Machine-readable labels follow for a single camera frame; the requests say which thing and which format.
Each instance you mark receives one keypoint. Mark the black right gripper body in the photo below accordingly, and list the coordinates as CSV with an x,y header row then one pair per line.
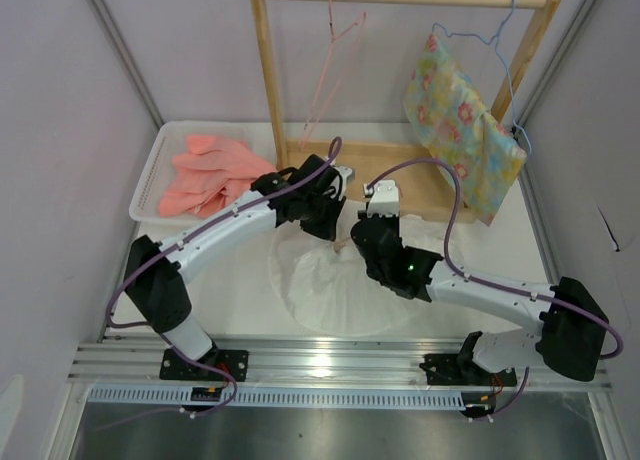
x,y
394,222

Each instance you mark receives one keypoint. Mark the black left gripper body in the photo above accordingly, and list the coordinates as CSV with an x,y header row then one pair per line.
x,y
322,214

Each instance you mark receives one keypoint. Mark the white skirt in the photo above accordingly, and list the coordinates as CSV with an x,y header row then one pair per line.
x,y
330,292

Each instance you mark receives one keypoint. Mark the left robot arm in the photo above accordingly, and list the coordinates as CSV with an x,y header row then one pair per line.
x,y
158,272

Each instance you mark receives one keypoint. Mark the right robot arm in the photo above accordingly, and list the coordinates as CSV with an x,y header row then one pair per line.
x,y
558,326

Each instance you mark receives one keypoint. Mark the floral patterned skirt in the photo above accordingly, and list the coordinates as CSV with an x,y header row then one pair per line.
x,y
450,119

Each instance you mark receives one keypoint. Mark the pink clothes hanger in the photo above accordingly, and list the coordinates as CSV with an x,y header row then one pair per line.
x,y
341,53

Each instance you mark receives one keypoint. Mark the wooden clothes rack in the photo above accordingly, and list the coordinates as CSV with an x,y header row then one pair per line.
x,y
367,113

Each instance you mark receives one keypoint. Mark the pink garment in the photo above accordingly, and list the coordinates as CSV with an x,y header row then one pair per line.
x,y
211,174

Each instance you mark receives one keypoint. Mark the white plastic basket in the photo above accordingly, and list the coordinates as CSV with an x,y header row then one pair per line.
x,y
158,172

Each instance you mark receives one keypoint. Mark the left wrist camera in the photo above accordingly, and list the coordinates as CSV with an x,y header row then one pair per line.
x,y
345,174

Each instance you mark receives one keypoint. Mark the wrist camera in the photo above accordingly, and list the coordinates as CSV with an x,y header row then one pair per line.
x,y
345,174
382,199

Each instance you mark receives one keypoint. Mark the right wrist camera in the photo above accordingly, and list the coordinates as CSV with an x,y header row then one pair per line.
x,y
382,199

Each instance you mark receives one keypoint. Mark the blue wire hanger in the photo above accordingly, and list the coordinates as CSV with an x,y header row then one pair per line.
x,y
494,41

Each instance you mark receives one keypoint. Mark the aluminium frame rail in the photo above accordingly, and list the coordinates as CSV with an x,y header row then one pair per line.
x,y
314,362

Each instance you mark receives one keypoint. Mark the white slotted cable duct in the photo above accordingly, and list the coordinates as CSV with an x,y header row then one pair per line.
x,y
279,397

